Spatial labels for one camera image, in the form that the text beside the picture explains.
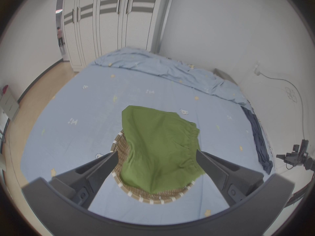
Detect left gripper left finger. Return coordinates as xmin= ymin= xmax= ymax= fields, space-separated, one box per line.
xmin=50 ymin=151 xmax=119 ymax=209

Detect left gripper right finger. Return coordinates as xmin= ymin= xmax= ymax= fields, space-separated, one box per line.
xmin=196 ymin=149 xmax=264 ymax=207

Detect green shorts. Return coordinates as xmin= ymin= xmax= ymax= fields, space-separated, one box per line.
xmin=120 ymin=105 xmax=206 ymax=195

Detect dark blue garment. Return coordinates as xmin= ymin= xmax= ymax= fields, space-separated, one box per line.
xmin=241 ymin=106 xmax=273 ymax=175

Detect round woven basket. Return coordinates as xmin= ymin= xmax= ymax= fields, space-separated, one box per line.
xmin=109 ymin=129 xmax=197 ymax=205

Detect white small cabinet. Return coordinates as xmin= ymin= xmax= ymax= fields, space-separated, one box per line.
xmin=0 ymin=85 xmax=20 ymax=121

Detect pale blue quilt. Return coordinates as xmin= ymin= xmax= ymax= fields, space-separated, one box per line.
xmin=95 ymin=47 xmax=248 ymax=105

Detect person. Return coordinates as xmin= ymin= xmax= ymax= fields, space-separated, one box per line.
xmin=56 ymin=27 xmax=64 ymax=47

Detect white wardrobe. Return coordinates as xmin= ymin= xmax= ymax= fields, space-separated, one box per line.
xmin=62 ymin=0 xmax=165 ymax=72

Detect grey wall pipe casing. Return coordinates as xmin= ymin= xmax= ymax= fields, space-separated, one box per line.
xmin=150 ymin=0 xmax=176 ymax=55

